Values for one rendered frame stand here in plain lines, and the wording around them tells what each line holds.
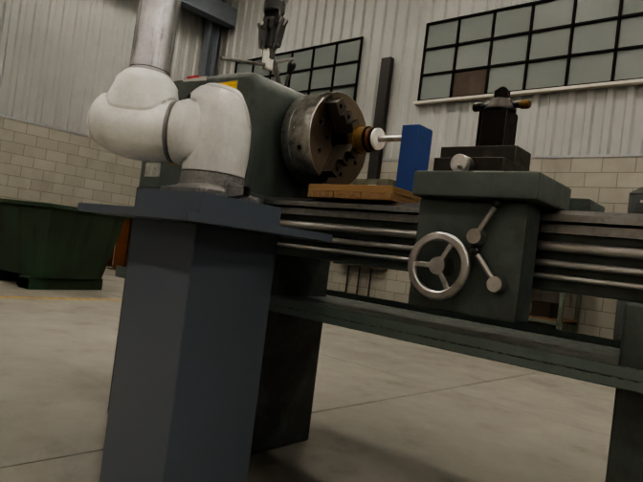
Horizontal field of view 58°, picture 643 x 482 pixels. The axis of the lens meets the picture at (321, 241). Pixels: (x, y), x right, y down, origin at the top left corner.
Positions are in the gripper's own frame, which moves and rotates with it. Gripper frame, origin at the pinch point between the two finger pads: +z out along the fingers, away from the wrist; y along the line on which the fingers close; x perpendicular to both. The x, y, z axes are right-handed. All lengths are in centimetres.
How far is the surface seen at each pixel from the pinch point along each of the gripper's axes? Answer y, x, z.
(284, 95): 11.1, -0.9, 13.6
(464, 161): 86, -15, 39
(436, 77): -333, 686, -244
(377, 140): 42, 11, 27
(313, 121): 26.7, -2.5, 23.8
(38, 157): -960, 350, -50
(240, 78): 3.4, -14.0, 11.5
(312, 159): 26.6, -0.7, 35.3
